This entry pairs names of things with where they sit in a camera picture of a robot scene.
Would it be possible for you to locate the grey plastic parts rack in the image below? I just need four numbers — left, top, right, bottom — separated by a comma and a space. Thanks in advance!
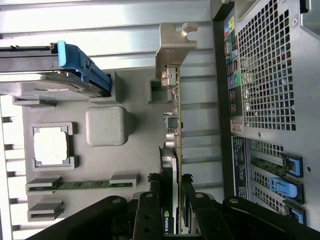
11, 69, 181, 226

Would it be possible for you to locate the green RAM stick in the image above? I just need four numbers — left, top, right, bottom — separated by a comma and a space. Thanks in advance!
51, 181, 133, 191

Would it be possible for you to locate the green motherboard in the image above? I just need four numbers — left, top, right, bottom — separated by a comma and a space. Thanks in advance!
249, 154, 286, 176

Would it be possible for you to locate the silver CPU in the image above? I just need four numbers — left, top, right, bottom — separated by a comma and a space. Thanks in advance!
33, 127, 70, 167

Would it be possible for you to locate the open black PC case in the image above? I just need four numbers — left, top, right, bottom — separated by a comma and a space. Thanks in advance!
209, 0, 320, 231

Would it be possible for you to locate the hard disk in blue caddy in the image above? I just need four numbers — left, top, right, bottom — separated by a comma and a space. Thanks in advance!
0, 41, 112, 98

